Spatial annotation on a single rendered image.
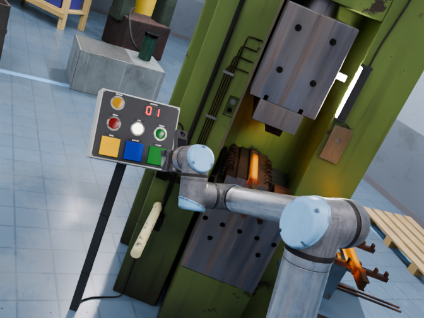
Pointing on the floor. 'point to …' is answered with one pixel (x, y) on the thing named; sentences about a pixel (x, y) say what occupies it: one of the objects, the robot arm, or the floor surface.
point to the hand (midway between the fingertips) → (165, 154)
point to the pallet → (414, 242)
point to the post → (98, 235)
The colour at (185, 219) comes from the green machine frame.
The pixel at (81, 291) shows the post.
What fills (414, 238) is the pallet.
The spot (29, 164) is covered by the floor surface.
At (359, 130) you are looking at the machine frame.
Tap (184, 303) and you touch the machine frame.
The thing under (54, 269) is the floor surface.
